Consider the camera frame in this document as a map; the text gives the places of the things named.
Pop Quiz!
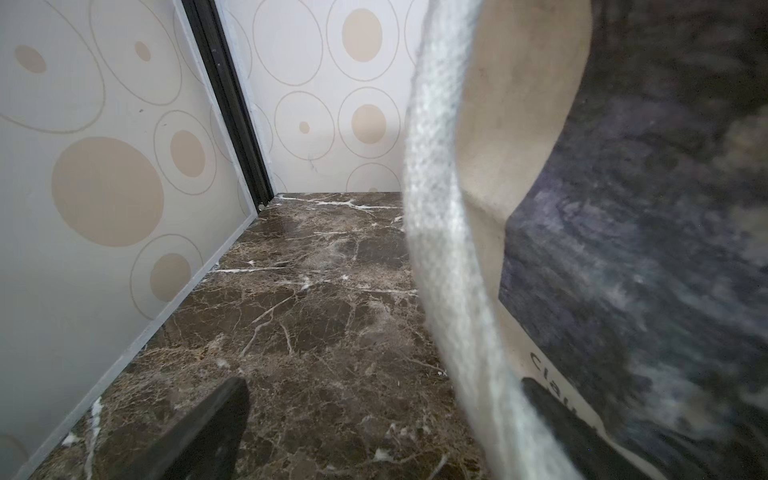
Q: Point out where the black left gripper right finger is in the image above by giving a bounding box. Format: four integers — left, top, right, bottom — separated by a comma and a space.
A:
521, 377, 648, 480

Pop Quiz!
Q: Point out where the cream canvas grocery bag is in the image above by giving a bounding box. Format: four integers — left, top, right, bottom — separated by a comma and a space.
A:
403, 1, 767, 479

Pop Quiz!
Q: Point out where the black corner frame post left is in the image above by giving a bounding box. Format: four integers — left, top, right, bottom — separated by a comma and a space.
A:
181, 0, 275, 212

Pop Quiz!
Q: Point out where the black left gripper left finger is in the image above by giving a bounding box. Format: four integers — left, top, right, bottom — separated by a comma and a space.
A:
115, 377, 250, 480

